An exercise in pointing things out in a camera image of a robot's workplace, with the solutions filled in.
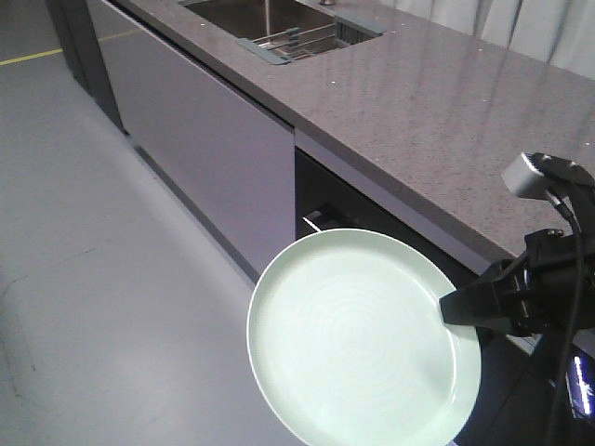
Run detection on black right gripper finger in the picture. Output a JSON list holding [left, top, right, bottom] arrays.
[[439, 260, 521, 328]]

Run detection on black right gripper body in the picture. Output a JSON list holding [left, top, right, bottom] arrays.
[[514, 229, 577, 336]]

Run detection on light green round plate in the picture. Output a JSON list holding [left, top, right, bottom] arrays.
[[246, 229, 482, 445]]

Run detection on steel and teal dish rack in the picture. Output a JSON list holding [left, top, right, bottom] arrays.
[[236, 12, 386, 65]]

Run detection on grey kitchen cabinet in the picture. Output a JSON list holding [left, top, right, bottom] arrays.
[[86, 0, 494, 284]]

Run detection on white pleated curtain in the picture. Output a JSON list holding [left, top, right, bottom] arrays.
[[384, 0, 594, 79]]

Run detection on stainless steel sink basin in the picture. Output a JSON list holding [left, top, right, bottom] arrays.
[[178, 0, 387, 66]]

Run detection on dark tall cabinet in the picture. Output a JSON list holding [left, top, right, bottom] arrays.
[[45, 0, 124, 131]]

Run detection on black right camera cable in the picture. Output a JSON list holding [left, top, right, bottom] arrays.
[[543, 192, 586, 446]]

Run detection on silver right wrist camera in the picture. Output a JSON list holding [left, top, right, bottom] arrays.
[[501, 151, 549, 200]]

